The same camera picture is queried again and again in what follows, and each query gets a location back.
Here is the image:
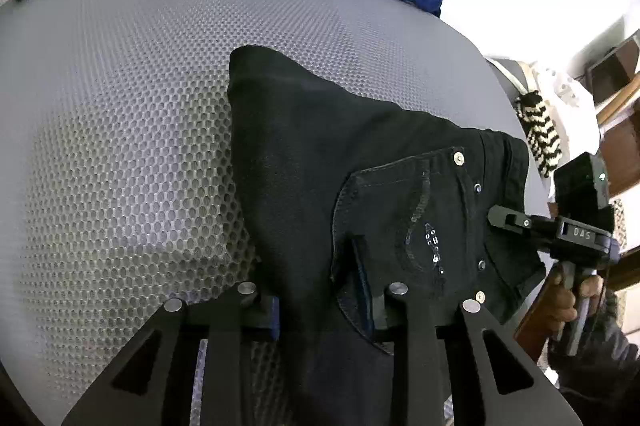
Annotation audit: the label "person's right hand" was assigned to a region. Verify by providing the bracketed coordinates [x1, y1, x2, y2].
[545, 271, 607, 343]

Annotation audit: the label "dark wooden furniture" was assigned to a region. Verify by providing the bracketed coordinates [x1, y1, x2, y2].
[584, 29, 640, 198]

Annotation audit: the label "white printed pillow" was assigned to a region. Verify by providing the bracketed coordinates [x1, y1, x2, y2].
[529, 65, 602, 157]

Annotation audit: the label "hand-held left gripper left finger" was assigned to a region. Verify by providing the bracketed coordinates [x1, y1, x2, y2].
[60, 281, 281, 426]

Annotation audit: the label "black beige striped crochet cloth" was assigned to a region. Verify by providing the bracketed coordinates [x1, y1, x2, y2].
[512, 90, 564, 178]

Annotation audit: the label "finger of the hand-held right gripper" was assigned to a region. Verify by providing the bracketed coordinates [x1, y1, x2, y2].
[487, 205, 540, 238]

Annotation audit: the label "black pants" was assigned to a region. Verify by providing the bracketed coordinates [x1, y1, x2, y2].
[227, 45, 547, 426]

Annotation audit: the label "grey mesh mat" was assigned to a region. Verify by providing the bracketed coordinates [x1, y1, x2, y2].
[0, 0, 549, 426]

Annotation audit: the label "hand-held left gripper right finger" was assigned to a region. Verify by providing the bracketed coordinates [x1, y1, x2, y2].
[371, 281, 583, 426]

